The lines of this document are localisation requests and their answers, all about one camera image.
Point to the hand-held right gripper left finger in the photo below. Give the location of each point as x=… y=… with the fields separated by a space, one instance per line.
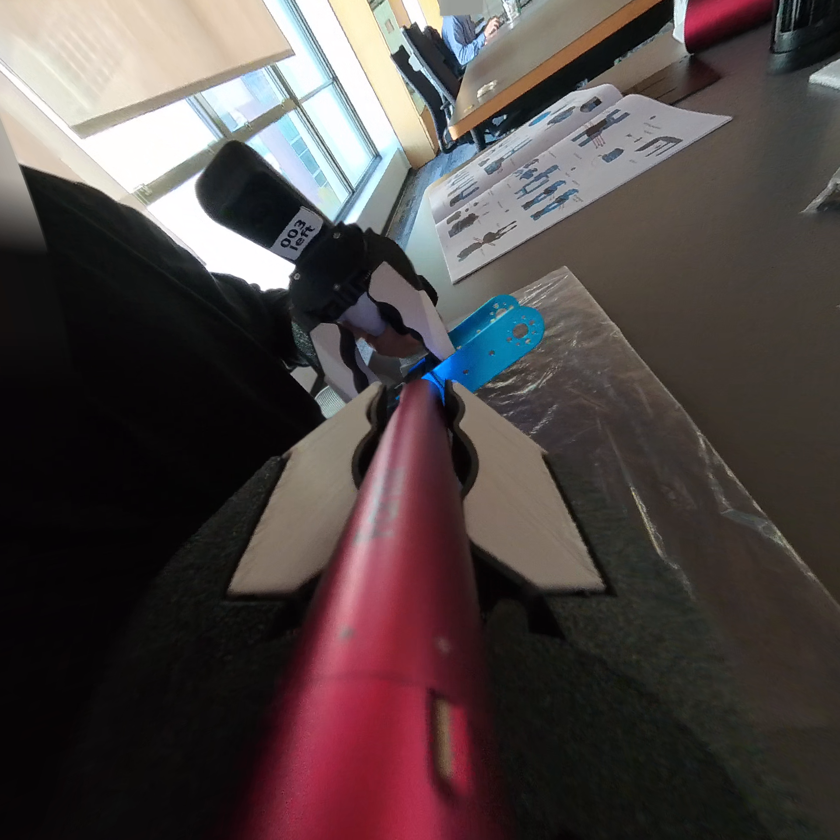
x=295 y=525

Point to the beige roller blind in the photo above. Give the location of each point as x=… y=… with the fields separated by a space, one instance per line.
x=131 y=52

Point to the red electric screwdriver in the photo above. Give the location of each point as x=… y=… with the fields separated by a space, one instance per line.
x=394 y=623

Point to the black office chair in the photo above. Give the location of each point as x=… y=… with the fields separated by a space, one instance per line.
x=426 y=72

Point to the person's left hand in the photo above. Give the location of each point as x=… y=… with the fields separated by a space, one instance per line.
x=392 y=341

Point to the open instruction manual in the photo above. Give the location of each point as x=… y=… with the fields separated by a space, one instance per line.
x=558 y=184

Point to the large paned window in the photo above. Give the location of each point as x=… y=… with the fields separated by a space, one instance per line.
x=262 y=138

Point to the white foam sheet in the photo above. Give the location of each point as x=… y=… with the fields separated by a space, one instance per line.
x=827 y=77

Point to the black patterned cylinder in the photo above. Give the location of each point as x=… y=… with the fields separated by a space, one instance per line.
x=804 y=36

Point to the grey desk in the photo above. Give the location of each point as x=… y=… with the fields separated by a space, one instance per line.
x=722 y=262

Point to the blue metal servo bracket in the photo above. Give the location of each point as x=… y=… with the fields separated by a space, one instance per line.
x=499 y=341

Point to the person's left forearm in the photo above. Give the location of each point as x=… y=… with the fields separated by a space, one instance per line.
x=249 y=315

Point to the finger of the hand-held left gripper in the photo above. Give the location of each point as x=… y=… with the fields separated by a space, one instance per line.
x=334 y=358
x=410 y=298

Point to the long wooden table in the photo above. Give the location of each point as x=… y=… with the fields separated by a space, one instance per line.
x=558 y=59

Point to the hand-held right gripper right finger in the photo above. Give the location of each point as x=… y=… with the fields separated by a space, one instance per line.
x=531 y=518

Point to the red cylindrical case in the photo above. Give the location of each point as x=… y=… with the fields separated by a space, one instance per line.
x=722 y=19

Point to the person's black top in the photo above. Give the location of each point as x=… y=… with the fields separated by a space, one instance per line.
x=131 y=426

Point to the large clear plastic bag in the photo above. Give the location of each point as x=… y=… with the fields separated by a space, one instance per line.
x=623 y=426

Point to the pile of small screw bags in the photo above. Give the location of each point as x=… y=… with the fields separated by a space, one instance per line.
x=827 y=190

